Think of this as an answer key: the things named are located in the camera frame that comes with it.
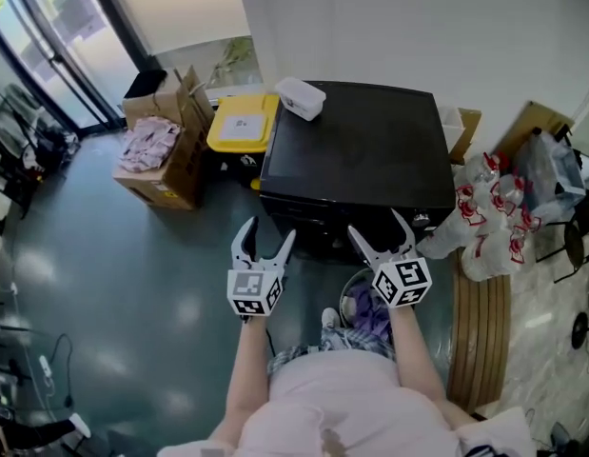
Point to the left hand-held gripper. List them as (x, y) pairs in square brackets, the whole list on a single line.
[(249, 291)]

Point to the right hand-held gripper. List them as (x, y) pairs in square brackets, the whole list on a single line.
[(401, 281)]

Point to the person's left forearm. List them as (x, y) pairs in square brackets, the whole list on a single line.
[(249, 369)]

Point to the person's right forearm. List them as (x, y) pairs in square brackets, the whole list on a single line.
[(413, 355)]

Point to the silver washing machine knob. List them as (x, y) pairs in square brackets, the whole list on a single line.
[(420, 217)]

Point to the grey laundry basket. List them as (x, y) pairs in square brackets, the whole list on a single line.
[(348, 286)]

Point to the purple clothes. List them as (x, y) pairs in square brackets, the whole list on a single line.
[(365, 310)]

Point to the person's right white shoe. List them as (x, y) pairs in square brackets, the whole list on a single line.
[(330, 318)]

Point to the white bags with red ties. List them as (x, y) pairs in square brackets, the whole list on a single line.
[(484, 250)]

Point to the black washing machine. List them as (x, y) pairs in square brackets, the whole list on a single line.
[(360, 145)]

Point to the person's plaid skirt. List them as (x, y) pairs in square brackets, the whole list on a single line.
[(341, 341)]

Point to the brown cardboard box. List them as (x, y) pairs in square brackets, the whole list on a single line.
[(180, 179)]

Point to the black bin with yellow lid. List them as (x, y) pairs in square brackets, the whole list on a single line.
[(241, 129)]

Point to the wooden slatted bench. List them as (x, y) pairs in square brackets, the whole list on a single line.
[(479, 331)]

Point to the small brown cardboard sheet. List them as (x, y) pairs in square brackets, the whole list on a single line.
[(467, 133)]

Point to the white narrow bin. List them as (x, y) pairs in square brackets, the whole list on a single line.
[(450, 122)]

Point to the pile of pink packets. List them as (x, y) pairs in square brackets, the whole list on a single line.
[(149, 143)]

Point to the white lidded plastic box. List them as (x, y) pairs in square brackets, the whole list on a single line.
[(299, 97)]

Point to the person's pink shirt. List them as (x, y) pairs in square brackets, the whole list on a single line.
[(351, 407)]

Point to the clear plastic bag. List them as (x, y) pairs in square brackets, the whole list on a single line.
[(546, 174)]

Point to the large brown cardboard sheet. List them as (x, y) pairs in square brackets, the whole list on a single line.
[(527, 122)]

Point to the black metal chair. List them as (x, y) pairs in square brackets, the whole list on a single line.
[(577, 241)]

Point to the green plant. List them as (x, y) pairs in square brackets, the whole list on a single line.
[(237, 57)]

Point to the black cloth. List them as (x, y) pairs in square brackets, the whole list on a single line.
[(144, 84)]

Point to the black round-base stand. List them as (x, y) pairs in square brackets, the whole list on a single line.
[(581, 326)]

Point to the white power strip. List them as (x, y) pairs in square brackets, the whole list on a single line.
[(45, 365)]

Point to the cluttered black rack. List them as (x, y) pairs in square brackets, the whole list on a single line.
[(23, 150)]

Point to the glass door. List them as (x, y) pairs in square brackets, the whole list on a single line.
[(70, 45)]

